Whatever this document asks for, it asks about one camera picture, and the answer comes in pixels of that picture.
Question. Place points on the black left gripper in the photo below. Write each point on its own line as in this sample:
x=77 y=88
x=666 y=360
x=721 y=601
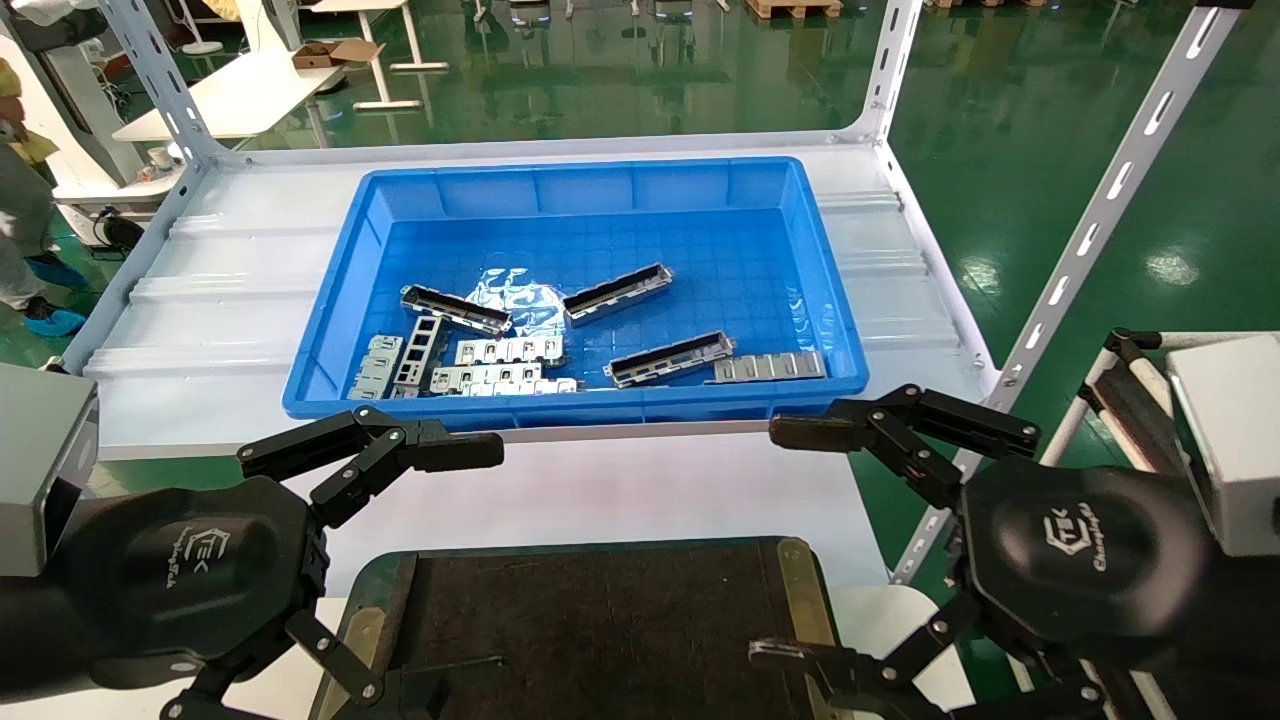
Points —
x=190 y=580

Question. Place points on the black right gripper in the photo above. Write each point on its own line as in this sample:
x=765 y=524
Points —
x=1080 y=550

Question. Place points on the silver channel bracket with slots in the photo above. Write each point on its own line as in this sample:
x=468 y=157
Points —
x=615 y=293
x=665 y=360

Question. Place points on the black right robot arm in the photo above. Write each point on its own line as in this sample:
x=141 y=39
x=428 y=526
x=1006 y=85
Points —
x=1230 y=620

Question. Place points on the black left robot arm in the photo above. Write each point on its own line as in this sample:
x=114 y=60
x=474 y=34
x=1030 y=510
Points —
x=30 y=640

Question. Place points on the black container tray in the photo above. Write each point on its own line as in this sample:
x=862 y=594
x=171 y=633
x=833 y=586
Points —
x=600 y=620

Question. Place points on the flat silver slotted metal plate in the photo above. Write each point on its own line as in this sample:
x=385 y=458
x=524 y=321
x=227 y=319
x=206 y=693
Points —
x=378 y=365
x=480 y=377
x=530 y=386
x=505 y=351

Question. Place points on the flat grey slotted metal plate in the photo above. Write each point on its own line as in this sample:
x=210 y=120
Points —
x=765 y=368

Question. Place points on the white metal shelf rack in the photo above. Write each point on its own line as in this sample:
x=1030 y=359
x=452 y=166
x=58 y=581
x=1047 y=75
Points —
x=230 y=330

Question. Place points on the clear crumpled plastic bag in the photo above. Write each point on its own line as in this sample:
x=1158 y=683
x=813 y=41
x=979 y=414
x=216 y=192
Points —
x=520 y=295

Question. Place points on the blue shoe cover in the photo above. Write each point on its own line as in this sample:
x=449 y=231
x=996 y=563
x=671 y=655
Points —
x=58 y=272
x=55 y=322

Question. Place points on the blue plastic bin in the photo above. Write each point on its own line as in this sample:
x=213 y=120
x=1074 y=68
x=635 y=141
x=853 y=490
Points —
x=600 y=190

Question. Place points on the white table with T legs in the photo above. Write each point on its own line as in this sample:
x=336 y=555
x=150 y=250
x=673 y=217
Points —
x=390 y=104

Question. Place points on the white rectangular work table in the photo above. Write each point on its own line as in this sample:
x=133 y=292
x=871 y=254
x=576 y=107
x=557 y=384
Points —
x=240 y=95

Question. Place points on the person in grey clothes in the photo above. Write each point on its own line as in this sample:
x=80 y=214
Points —
x=20 y=220

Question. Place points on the open brown cardboard box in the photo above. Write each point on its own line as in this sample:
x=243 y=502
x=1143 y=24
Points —
x=325 y=55

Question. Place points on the white floor machine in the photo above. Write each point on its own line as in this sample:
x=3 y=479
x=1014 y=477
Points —
x=70 y=100

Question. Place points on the wooden pallet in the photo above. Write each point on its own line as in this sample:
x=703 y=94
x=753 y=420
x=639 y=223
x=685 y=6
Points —
x=790 y=8

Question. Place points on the dark metal frame with windows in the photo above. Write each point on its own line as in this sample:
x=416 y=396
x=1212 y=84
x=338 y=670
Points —
x=420 y=350

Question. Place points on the dark metal channel bracket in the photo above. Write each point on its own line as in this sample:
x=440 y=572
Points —
x=455 y=308

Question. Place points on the white tube frame black padding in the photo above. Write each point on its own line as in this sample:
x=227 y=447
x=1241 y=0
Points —
x=1125 y=400

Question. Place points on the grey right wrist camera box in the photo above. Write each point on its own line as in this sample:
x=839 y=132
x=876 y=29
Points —
x=1230 y=430

